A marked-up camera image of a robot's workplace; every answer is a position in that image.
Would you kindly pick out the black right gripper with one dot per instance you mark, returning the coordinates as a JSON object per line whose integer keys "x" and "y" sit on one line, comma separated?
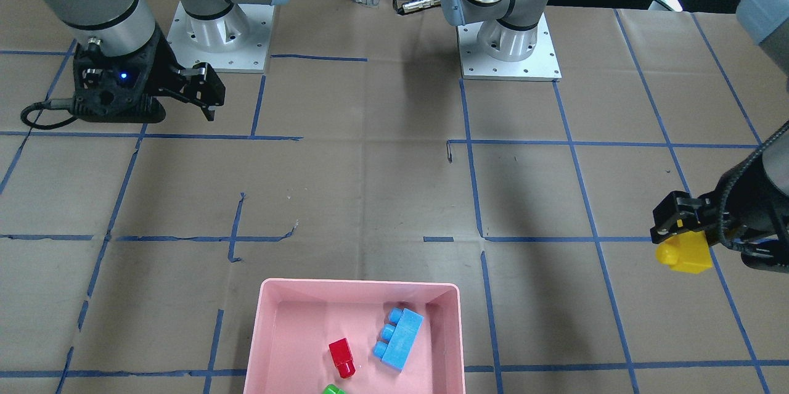
{"x": 164, "y": 71}

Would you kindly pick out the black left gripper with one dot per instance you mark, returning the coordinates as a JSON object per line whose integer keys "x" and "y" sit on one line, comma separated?
{"x": 743, "y": 206}

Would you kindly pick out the yellow toy block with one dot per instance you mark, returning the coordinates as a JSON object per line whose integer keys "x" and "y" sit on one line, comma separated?
{"x": 688, "y": 252}

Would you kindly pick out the red toy block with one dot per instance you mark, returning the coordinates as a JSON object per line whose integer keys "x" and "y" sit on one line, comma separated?
{"x": 342, "y": 358}

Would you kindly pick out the blue toy block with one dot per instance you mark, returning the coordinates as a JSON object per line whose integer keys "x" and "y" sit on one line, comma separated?
{"x": 398, "y": 337}

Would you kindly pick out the green toy block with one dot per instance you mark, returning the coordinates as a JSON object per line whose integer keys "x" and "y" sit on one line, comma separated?
{"x": 333, "y": 389}

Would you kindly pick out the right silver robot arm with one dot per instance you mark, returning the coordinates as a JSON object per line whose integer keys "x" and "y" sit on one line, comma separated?
{"x": 120, "y": 27}

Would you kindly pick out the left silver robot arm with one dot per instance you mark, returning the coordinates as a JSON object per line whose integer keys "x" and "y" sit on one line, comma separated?
{"x": 765, "y": 21}

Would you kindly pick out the pink plastic box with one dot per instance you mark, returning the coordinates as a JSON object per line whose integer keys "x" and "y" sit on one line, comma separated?
{"x": 296, "y": 319}

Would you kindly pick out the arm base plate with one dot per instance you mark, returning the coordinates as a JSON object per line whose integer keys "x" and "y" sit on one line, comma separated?
{"x": 236, "y": 43}
{"x": 488, "y": 51}

